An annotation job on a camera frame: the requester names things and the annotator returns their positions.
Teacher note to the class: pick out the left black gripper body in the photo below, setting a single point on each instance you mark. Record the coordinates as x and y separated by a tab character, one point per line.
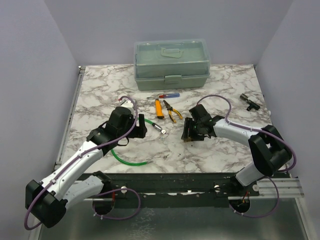
135	133

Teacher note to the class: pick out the green cable lock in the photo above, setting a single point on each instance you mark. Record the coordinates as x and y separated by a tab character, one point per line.
137	164

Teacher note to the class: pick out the front aluminium rail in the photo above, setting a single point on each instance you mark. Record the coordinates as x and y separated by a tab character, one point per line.
280	187

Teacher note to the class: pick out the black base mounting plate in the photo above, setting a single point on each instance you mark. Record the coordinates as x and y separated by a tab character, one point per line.
130	200

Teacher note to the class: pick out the orange utility knife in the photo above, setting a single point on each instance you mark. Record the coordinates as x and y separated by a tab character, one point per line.
158	109

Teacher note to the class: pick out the green translucent plastic toolbox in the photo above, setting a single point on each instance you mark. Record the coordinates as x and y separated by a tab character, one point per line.
171	64

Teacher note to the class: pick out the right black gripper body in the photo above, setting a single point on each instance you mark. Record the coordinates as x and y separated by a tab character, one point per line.
198	134

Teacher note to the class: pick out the left aluminium rail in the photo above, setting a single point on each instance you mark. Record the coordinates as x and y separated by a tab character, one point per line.
66	132

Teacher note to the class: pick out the aluminium rail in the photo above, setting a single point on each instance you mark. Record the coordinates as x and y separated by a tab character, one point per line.
280	187
66	132

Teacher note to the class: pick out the yellow black pliers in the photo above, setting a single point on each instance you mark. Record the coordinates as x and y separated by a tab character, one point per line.
171	110

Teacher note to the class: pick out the black T-shaped fitting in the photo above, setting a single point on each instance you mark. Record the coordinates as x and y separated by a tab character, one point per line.
251	105

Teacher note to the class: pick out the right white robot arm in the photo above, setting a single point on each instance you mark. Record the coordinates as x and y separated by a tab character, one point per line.
268	150

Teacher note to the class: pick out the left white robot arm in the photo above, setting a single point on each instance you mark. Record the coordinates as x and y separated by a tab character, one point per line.
49	199

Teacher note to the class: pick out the red blue screwdriver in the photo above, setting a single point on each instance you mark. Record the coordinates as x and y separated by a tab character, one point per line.
165	96

